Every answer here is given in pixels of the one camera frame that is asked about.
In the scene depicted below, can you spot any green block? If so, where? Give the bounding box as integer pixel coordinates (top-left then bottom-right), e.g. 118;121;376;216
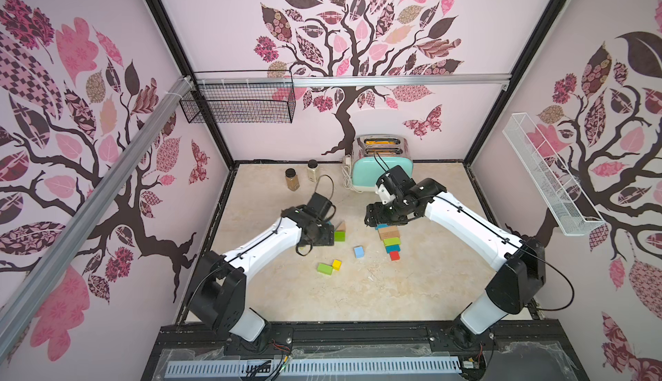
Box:
334;231;346;242
383;237;401;247
317;263;334;276

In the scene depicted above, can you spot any natural wood plank block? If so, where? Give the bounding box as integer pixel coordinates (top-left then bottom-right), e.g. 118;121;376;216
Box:
379;230;400;241

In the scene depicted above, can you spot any light blue cube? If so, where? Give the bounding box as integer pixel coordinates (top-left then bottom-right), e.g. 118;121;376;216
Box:
353;247;365;259

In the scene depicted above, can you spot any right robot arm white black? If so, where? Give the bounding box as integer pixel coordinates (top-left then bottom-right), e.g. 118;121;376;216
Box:
365;167;546;348

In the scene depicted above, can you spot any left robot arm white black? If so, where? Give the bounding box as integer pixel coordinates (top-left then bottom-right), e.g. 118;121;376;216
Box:
184;192;335;345

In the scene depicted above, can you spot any brown spice jar black lid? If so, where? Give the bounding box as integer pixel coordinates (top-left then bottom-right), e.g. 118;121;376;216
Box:
284;168;300;191

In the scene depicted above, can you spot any mint green toaster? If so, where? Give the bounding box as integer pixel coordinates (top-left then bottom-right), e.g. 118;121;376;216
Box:
350;134;414;191

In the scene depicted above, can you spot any beige spice jar black lid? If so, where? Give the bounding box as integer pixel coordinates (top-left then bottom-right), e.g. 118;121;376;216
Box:
307;160;320;183

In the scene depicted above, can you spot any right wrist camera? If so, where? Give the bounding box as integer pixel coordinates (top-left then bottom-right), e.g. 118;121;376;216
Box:
376;184;395;204

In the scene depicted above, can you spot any white toaster power cable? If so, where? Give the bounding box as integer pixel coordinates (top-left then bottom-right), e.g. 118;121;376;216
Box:
340;155;358;191

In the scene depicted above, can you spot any black wire basket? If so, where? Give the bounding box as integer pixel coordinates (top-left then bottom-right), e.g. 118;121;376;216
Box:
179;69;297;124

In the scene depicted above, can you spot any aluminium rail back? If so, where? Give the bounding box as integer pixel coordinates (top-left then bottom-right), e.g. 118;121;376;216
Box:
197;73;511;88

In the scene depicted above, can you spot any aluminium rail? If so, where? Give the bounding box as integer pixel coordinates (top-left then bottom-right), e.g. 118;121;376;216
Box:
197;73;511;88
1;76;193;361

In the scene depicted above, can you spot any white cable duct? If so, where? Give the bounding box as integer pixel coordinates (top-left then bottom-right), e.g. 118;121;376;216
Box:
163;356;462;380

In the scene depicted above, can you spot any white wire shelf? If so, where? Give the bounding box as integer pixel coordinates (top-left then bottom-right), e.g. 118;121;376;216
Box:
503;113;607;236

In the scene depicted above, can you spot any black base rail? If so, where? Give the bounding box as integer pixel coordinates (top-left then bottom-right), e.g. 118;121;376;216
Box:
152;320;572;355

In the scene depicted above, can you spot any aluminium rail left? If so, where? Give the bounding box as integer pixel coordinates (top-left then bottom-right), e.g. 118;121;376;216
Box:
1;76;193;361

